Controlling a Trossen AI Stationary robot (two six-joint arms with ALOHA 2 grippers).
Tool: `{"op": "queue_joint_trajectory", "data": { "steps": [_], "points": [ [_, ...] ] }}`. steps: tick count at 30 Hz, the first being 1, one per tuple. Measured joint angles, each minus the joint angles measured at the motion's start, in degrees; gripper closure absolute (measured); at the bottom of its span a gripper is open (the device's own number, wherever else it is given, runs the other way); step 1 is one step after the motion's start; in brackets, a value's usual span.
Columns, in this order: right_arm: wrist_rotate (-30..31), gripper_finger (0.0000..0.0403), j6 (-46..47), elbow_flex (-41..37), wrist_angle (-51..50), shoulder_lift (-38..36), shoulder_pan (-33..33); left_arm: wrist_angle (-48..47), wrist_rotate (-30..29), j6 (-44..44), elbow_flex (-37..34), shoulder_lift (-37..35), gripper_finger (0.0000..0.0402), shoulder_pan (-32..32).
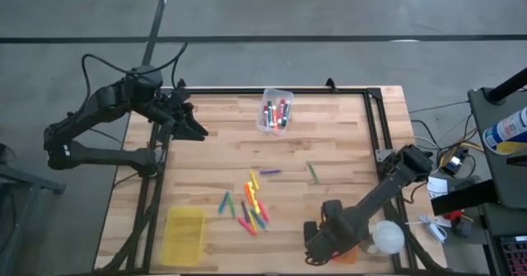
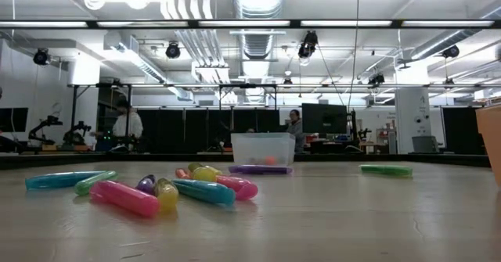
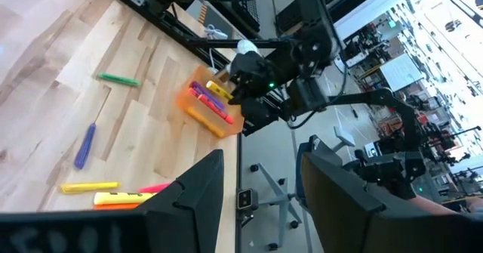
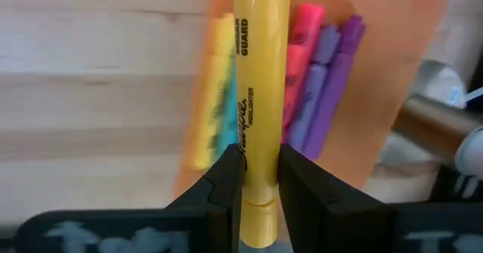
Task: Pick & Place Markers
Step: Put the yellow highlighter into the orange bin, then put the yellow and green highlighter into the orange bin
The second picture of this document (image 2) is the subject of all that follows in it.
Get green highlighter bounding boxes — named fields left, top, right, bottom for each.
left=74, top=170, right=118, bottom=196
left=359, top=163, right=413, bottom=178

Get black computer monitor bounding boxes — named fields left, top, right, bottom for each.
left=301, top=102, right=349, bottom=135

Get white column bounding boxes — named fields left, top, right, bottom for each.
left=394, top=88, right=432, bottom=155

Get silver ventilation duct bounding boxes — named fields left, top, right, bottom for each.
left=231, top=0, right=288, bottom=106

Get purple highlighter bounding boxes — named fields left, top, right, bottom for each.
left=135, top=174, right=157, bottom=196

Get black metal table frame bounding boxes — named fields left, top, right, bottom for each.
left=0, top=152, right=491, bottom=170

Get black partition panels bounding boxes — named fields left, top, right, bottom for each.
left=135, top=108, right=281, bottom=154

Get thin hanging cable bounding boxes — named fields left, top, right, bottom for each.
left=346, top=0, right=361, bottom=113

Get black wall screen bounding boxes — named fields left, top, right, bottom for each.
left=0, top=106, right=30, bottom=133

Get black partition panel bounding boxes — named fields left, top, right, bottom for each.
left=441, top=106, right=487, bottom=156

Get grey box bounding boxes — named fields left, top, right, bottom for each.
left=411, top=135, right=440, bottom=154

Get yellow highlighter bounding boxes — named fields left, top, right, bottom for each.
left=153, top=177, right=180, bottom=213
left=187, top=162, right=223, bottom=184

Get white ceiling pipes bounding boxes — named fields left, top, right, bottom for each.
left=162, top=0, right=232, bottom=84

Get cluttered background desk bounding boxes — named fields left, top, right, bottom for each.
left=348, top=119, right=396, bottom=156

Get black ceiling spotlight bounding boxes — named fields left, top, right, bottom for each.
left=164, top=41, right=182, bottom=59
left=367, top=72, right=387, bottom=88
left=441, top=45, right=461, bottom=59
left=32, top=47, right=51, bottom=66
left=297, top=30, right=319, bottom=59

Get clear plastic bin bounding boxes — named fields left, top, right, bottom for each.
left=230, top=132, right=297, bottom=167

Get pink highlighter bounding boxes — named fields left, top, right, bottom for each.
left=89, top=180, right=161, bottom=219
left=214, top=174, right=260, bottom=202

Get lavender highlighter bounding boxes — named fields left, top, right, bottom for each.
left=228, top=164, right=294, bottom=176

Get black background station frame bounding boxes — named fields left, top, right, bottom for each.
left=66, top=82, right=279, bottom=153

